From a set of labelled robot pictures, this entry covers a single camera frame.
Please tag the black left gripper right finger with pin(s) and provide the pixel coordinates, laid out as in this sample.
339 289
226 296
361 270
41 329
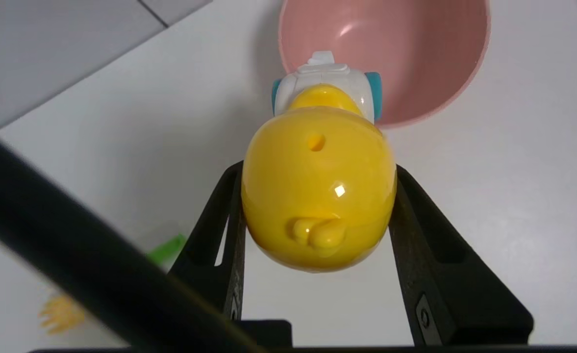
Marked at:
445 294

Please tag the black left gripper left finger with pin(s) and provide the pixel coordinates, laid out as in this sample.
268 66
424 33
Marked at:
205 274

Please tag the yellow duck toy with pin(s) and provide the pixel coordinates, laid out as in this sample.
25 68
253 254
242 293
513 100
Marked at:
317 186

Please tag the pink bowl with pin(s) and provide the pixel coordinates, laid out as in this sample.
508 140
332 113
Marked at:
415 49

